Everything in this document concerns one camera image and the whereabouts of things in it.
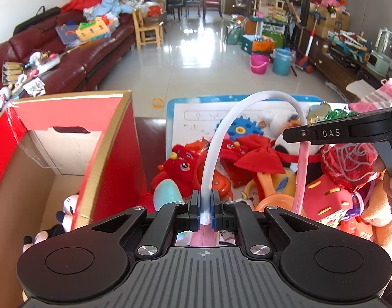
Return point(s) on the red foil heart balloon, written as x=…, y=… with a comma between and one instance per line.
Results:
x=343, y=166

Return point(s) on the red cardboard box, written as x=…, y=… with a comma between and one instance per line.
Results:
x=112, y=154

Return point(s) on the purple cup white lid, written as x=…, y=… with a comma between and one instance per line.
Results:
x=353, y=207

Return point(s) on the polka dot dress mouse plush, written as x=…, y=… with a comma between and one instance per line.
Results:
x=69, y=203

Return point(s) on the yellow toy building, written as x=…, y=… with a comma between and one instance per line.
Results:
x=93, y=29

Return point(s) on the green bag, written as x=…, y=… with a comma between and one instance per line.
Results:
x=235, y=36

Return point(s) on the white drawing board blue frame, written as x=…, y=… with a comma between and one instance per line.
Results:
x=189, y=122

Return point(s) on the panda plush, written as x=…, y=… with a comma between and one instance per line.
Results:
x=315, y=149

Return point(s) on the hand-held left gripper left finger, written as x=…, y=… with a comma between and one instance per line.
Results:
x=196, y=203

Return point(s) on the red and white scooter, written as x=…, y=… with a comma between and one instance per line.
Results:
x=306, y=48

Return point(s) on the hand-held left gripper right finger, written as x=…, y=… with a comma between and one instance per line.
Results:
x=216, y=203

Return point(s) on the pack of yellow pieces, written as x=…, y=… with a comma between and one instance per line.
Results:
x=12, y=72

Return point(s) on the red block plush yellow stripes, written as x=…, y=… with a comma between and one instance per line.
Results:
x=327, y=199

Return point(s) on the light blue clothes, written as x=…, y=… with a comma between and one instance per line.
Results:
x=106, y=6

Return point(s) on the red dragon plush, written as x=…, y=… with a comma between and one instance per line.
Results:
x=230, y=146
x=176, y=166

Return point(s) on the orange plastic lid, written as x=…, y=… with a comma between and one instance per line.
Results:
x=279, y=203

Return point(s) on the toy track set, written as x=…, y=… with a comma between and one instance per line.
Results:
x=350, y=43

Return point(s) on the round orange plastic toy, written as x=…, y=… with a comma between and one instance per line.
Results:
x=220, y=183

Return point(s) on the mint green toy appliance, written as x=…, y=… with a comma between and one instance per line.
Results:
x=380, y=54

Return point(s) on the red cloth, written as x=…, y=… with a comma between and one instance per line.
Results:
x=80, y=3

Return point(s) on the pink bucket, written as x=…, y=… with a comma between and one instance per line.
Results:
x=259, y=64

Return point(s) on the brown cardboard box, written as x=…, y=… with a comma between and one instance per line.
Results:
x=327, y=22

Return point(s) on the green foil decoration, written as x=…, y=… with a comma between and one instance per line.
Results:
x=338, y=114

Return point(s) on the blue gear toy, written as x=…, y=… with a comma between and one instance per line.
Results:
x=244, y=128

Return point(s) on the clear plastic box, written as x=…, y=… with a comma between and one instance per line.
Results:
x=67, y=35

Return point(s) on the black bag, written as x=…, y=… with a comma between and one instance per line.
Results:
x=35, y=19

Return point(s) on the red shorts mouse plush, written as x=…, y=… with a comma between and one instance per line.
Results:
x=51, y=232

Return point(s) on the dark red leather sofa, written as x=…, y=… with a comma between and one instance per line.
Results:
x=71, y=61

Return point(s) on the teal bucket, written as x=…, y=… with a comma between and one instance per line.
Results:
x=283, y=62

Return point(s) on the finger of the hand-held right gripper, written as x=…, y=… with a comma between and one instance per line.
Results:
x=314, y=134

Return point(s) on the yellow blue plastic toy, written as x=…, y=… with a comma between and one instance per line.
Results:
x=273, y=183

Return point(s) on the large peach plush toy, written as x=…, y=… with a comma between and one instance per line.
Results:
x=385, y=231

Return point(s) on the dark dining table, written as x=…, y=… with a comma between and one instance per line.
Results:
x=186, y=3

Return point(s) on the black and white printed card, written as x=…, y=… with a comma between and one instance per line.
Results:
x=34, y=87

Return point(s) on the white plush orange patches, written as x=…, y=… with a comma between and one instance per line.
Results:
x=273, y=122

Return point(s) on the white and pink headband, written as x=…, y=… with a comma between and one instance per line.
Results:
x=215, y=141

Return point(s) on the red seat dining chair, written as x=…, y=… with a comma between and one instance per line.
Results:
x=212, y=4

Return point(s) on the teal storage box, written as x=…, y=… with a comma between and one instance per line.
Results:
x=258, y=43

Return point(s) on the wooden chair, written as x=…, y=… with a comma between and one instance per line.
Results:
x=148, y=29

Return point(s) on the red bow headband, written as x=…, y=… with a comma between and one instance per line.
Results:
x=260, y=155

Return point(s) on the pink knitted butterfly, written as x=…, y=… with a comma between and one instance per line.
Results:
x=378, y=94

